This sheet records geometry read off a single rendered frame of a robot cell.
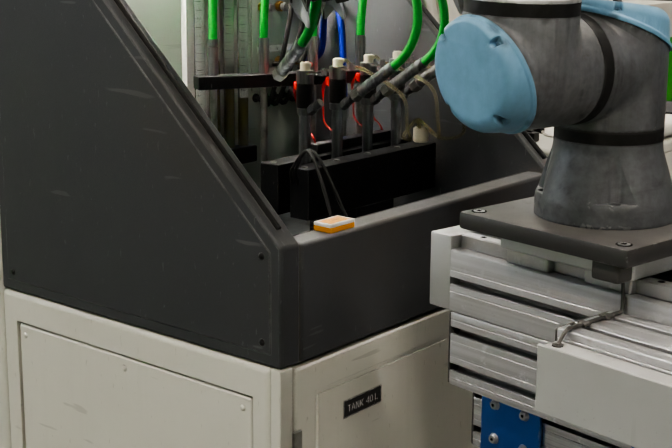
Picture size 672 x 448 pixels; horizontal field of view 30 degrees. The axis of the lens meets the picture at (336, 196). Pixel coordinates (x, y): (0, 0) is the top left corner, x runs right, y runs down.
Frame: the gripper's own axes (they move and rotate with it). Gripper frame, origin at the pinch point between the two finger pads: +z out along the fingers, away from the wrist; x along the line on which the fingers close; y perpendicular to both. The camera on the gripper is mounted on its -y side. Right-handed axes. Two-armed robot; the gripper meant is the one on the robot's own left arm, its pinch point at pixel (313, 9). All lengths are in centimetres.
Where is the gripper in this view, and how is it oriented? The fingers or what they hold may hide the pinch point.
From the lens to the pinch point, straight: 176.3
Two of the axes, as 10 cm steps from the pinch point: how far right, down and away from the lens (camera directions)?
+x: 9.4, -2.6, 2.0
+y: 3.3, 8.0, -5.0
